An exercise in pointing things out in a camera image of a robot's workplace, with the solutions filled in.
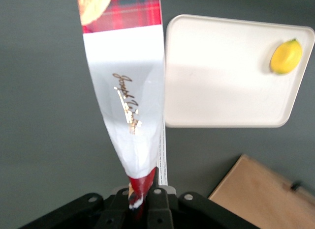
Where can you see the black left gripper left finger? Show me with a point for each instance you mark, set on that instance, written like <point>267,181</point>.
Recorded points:
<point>116,211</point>

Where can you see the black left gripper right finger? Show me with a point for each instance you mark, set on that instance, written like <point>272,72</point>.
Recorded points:
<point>158,209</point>

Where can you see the red tartan cookie box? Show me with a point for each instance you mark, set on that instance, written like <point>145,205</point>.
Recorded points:
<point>128,91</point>

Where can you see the white plastic tray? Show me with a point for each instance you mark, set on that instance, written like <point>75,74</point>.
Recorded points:
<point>221,79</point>

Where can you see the wooden board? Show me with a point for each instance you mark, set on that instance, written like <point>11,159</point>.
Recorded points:
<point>261,194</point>

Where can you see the yellow lemon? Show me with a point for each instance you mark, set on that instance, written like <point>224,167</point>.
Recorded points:
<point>286,56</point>

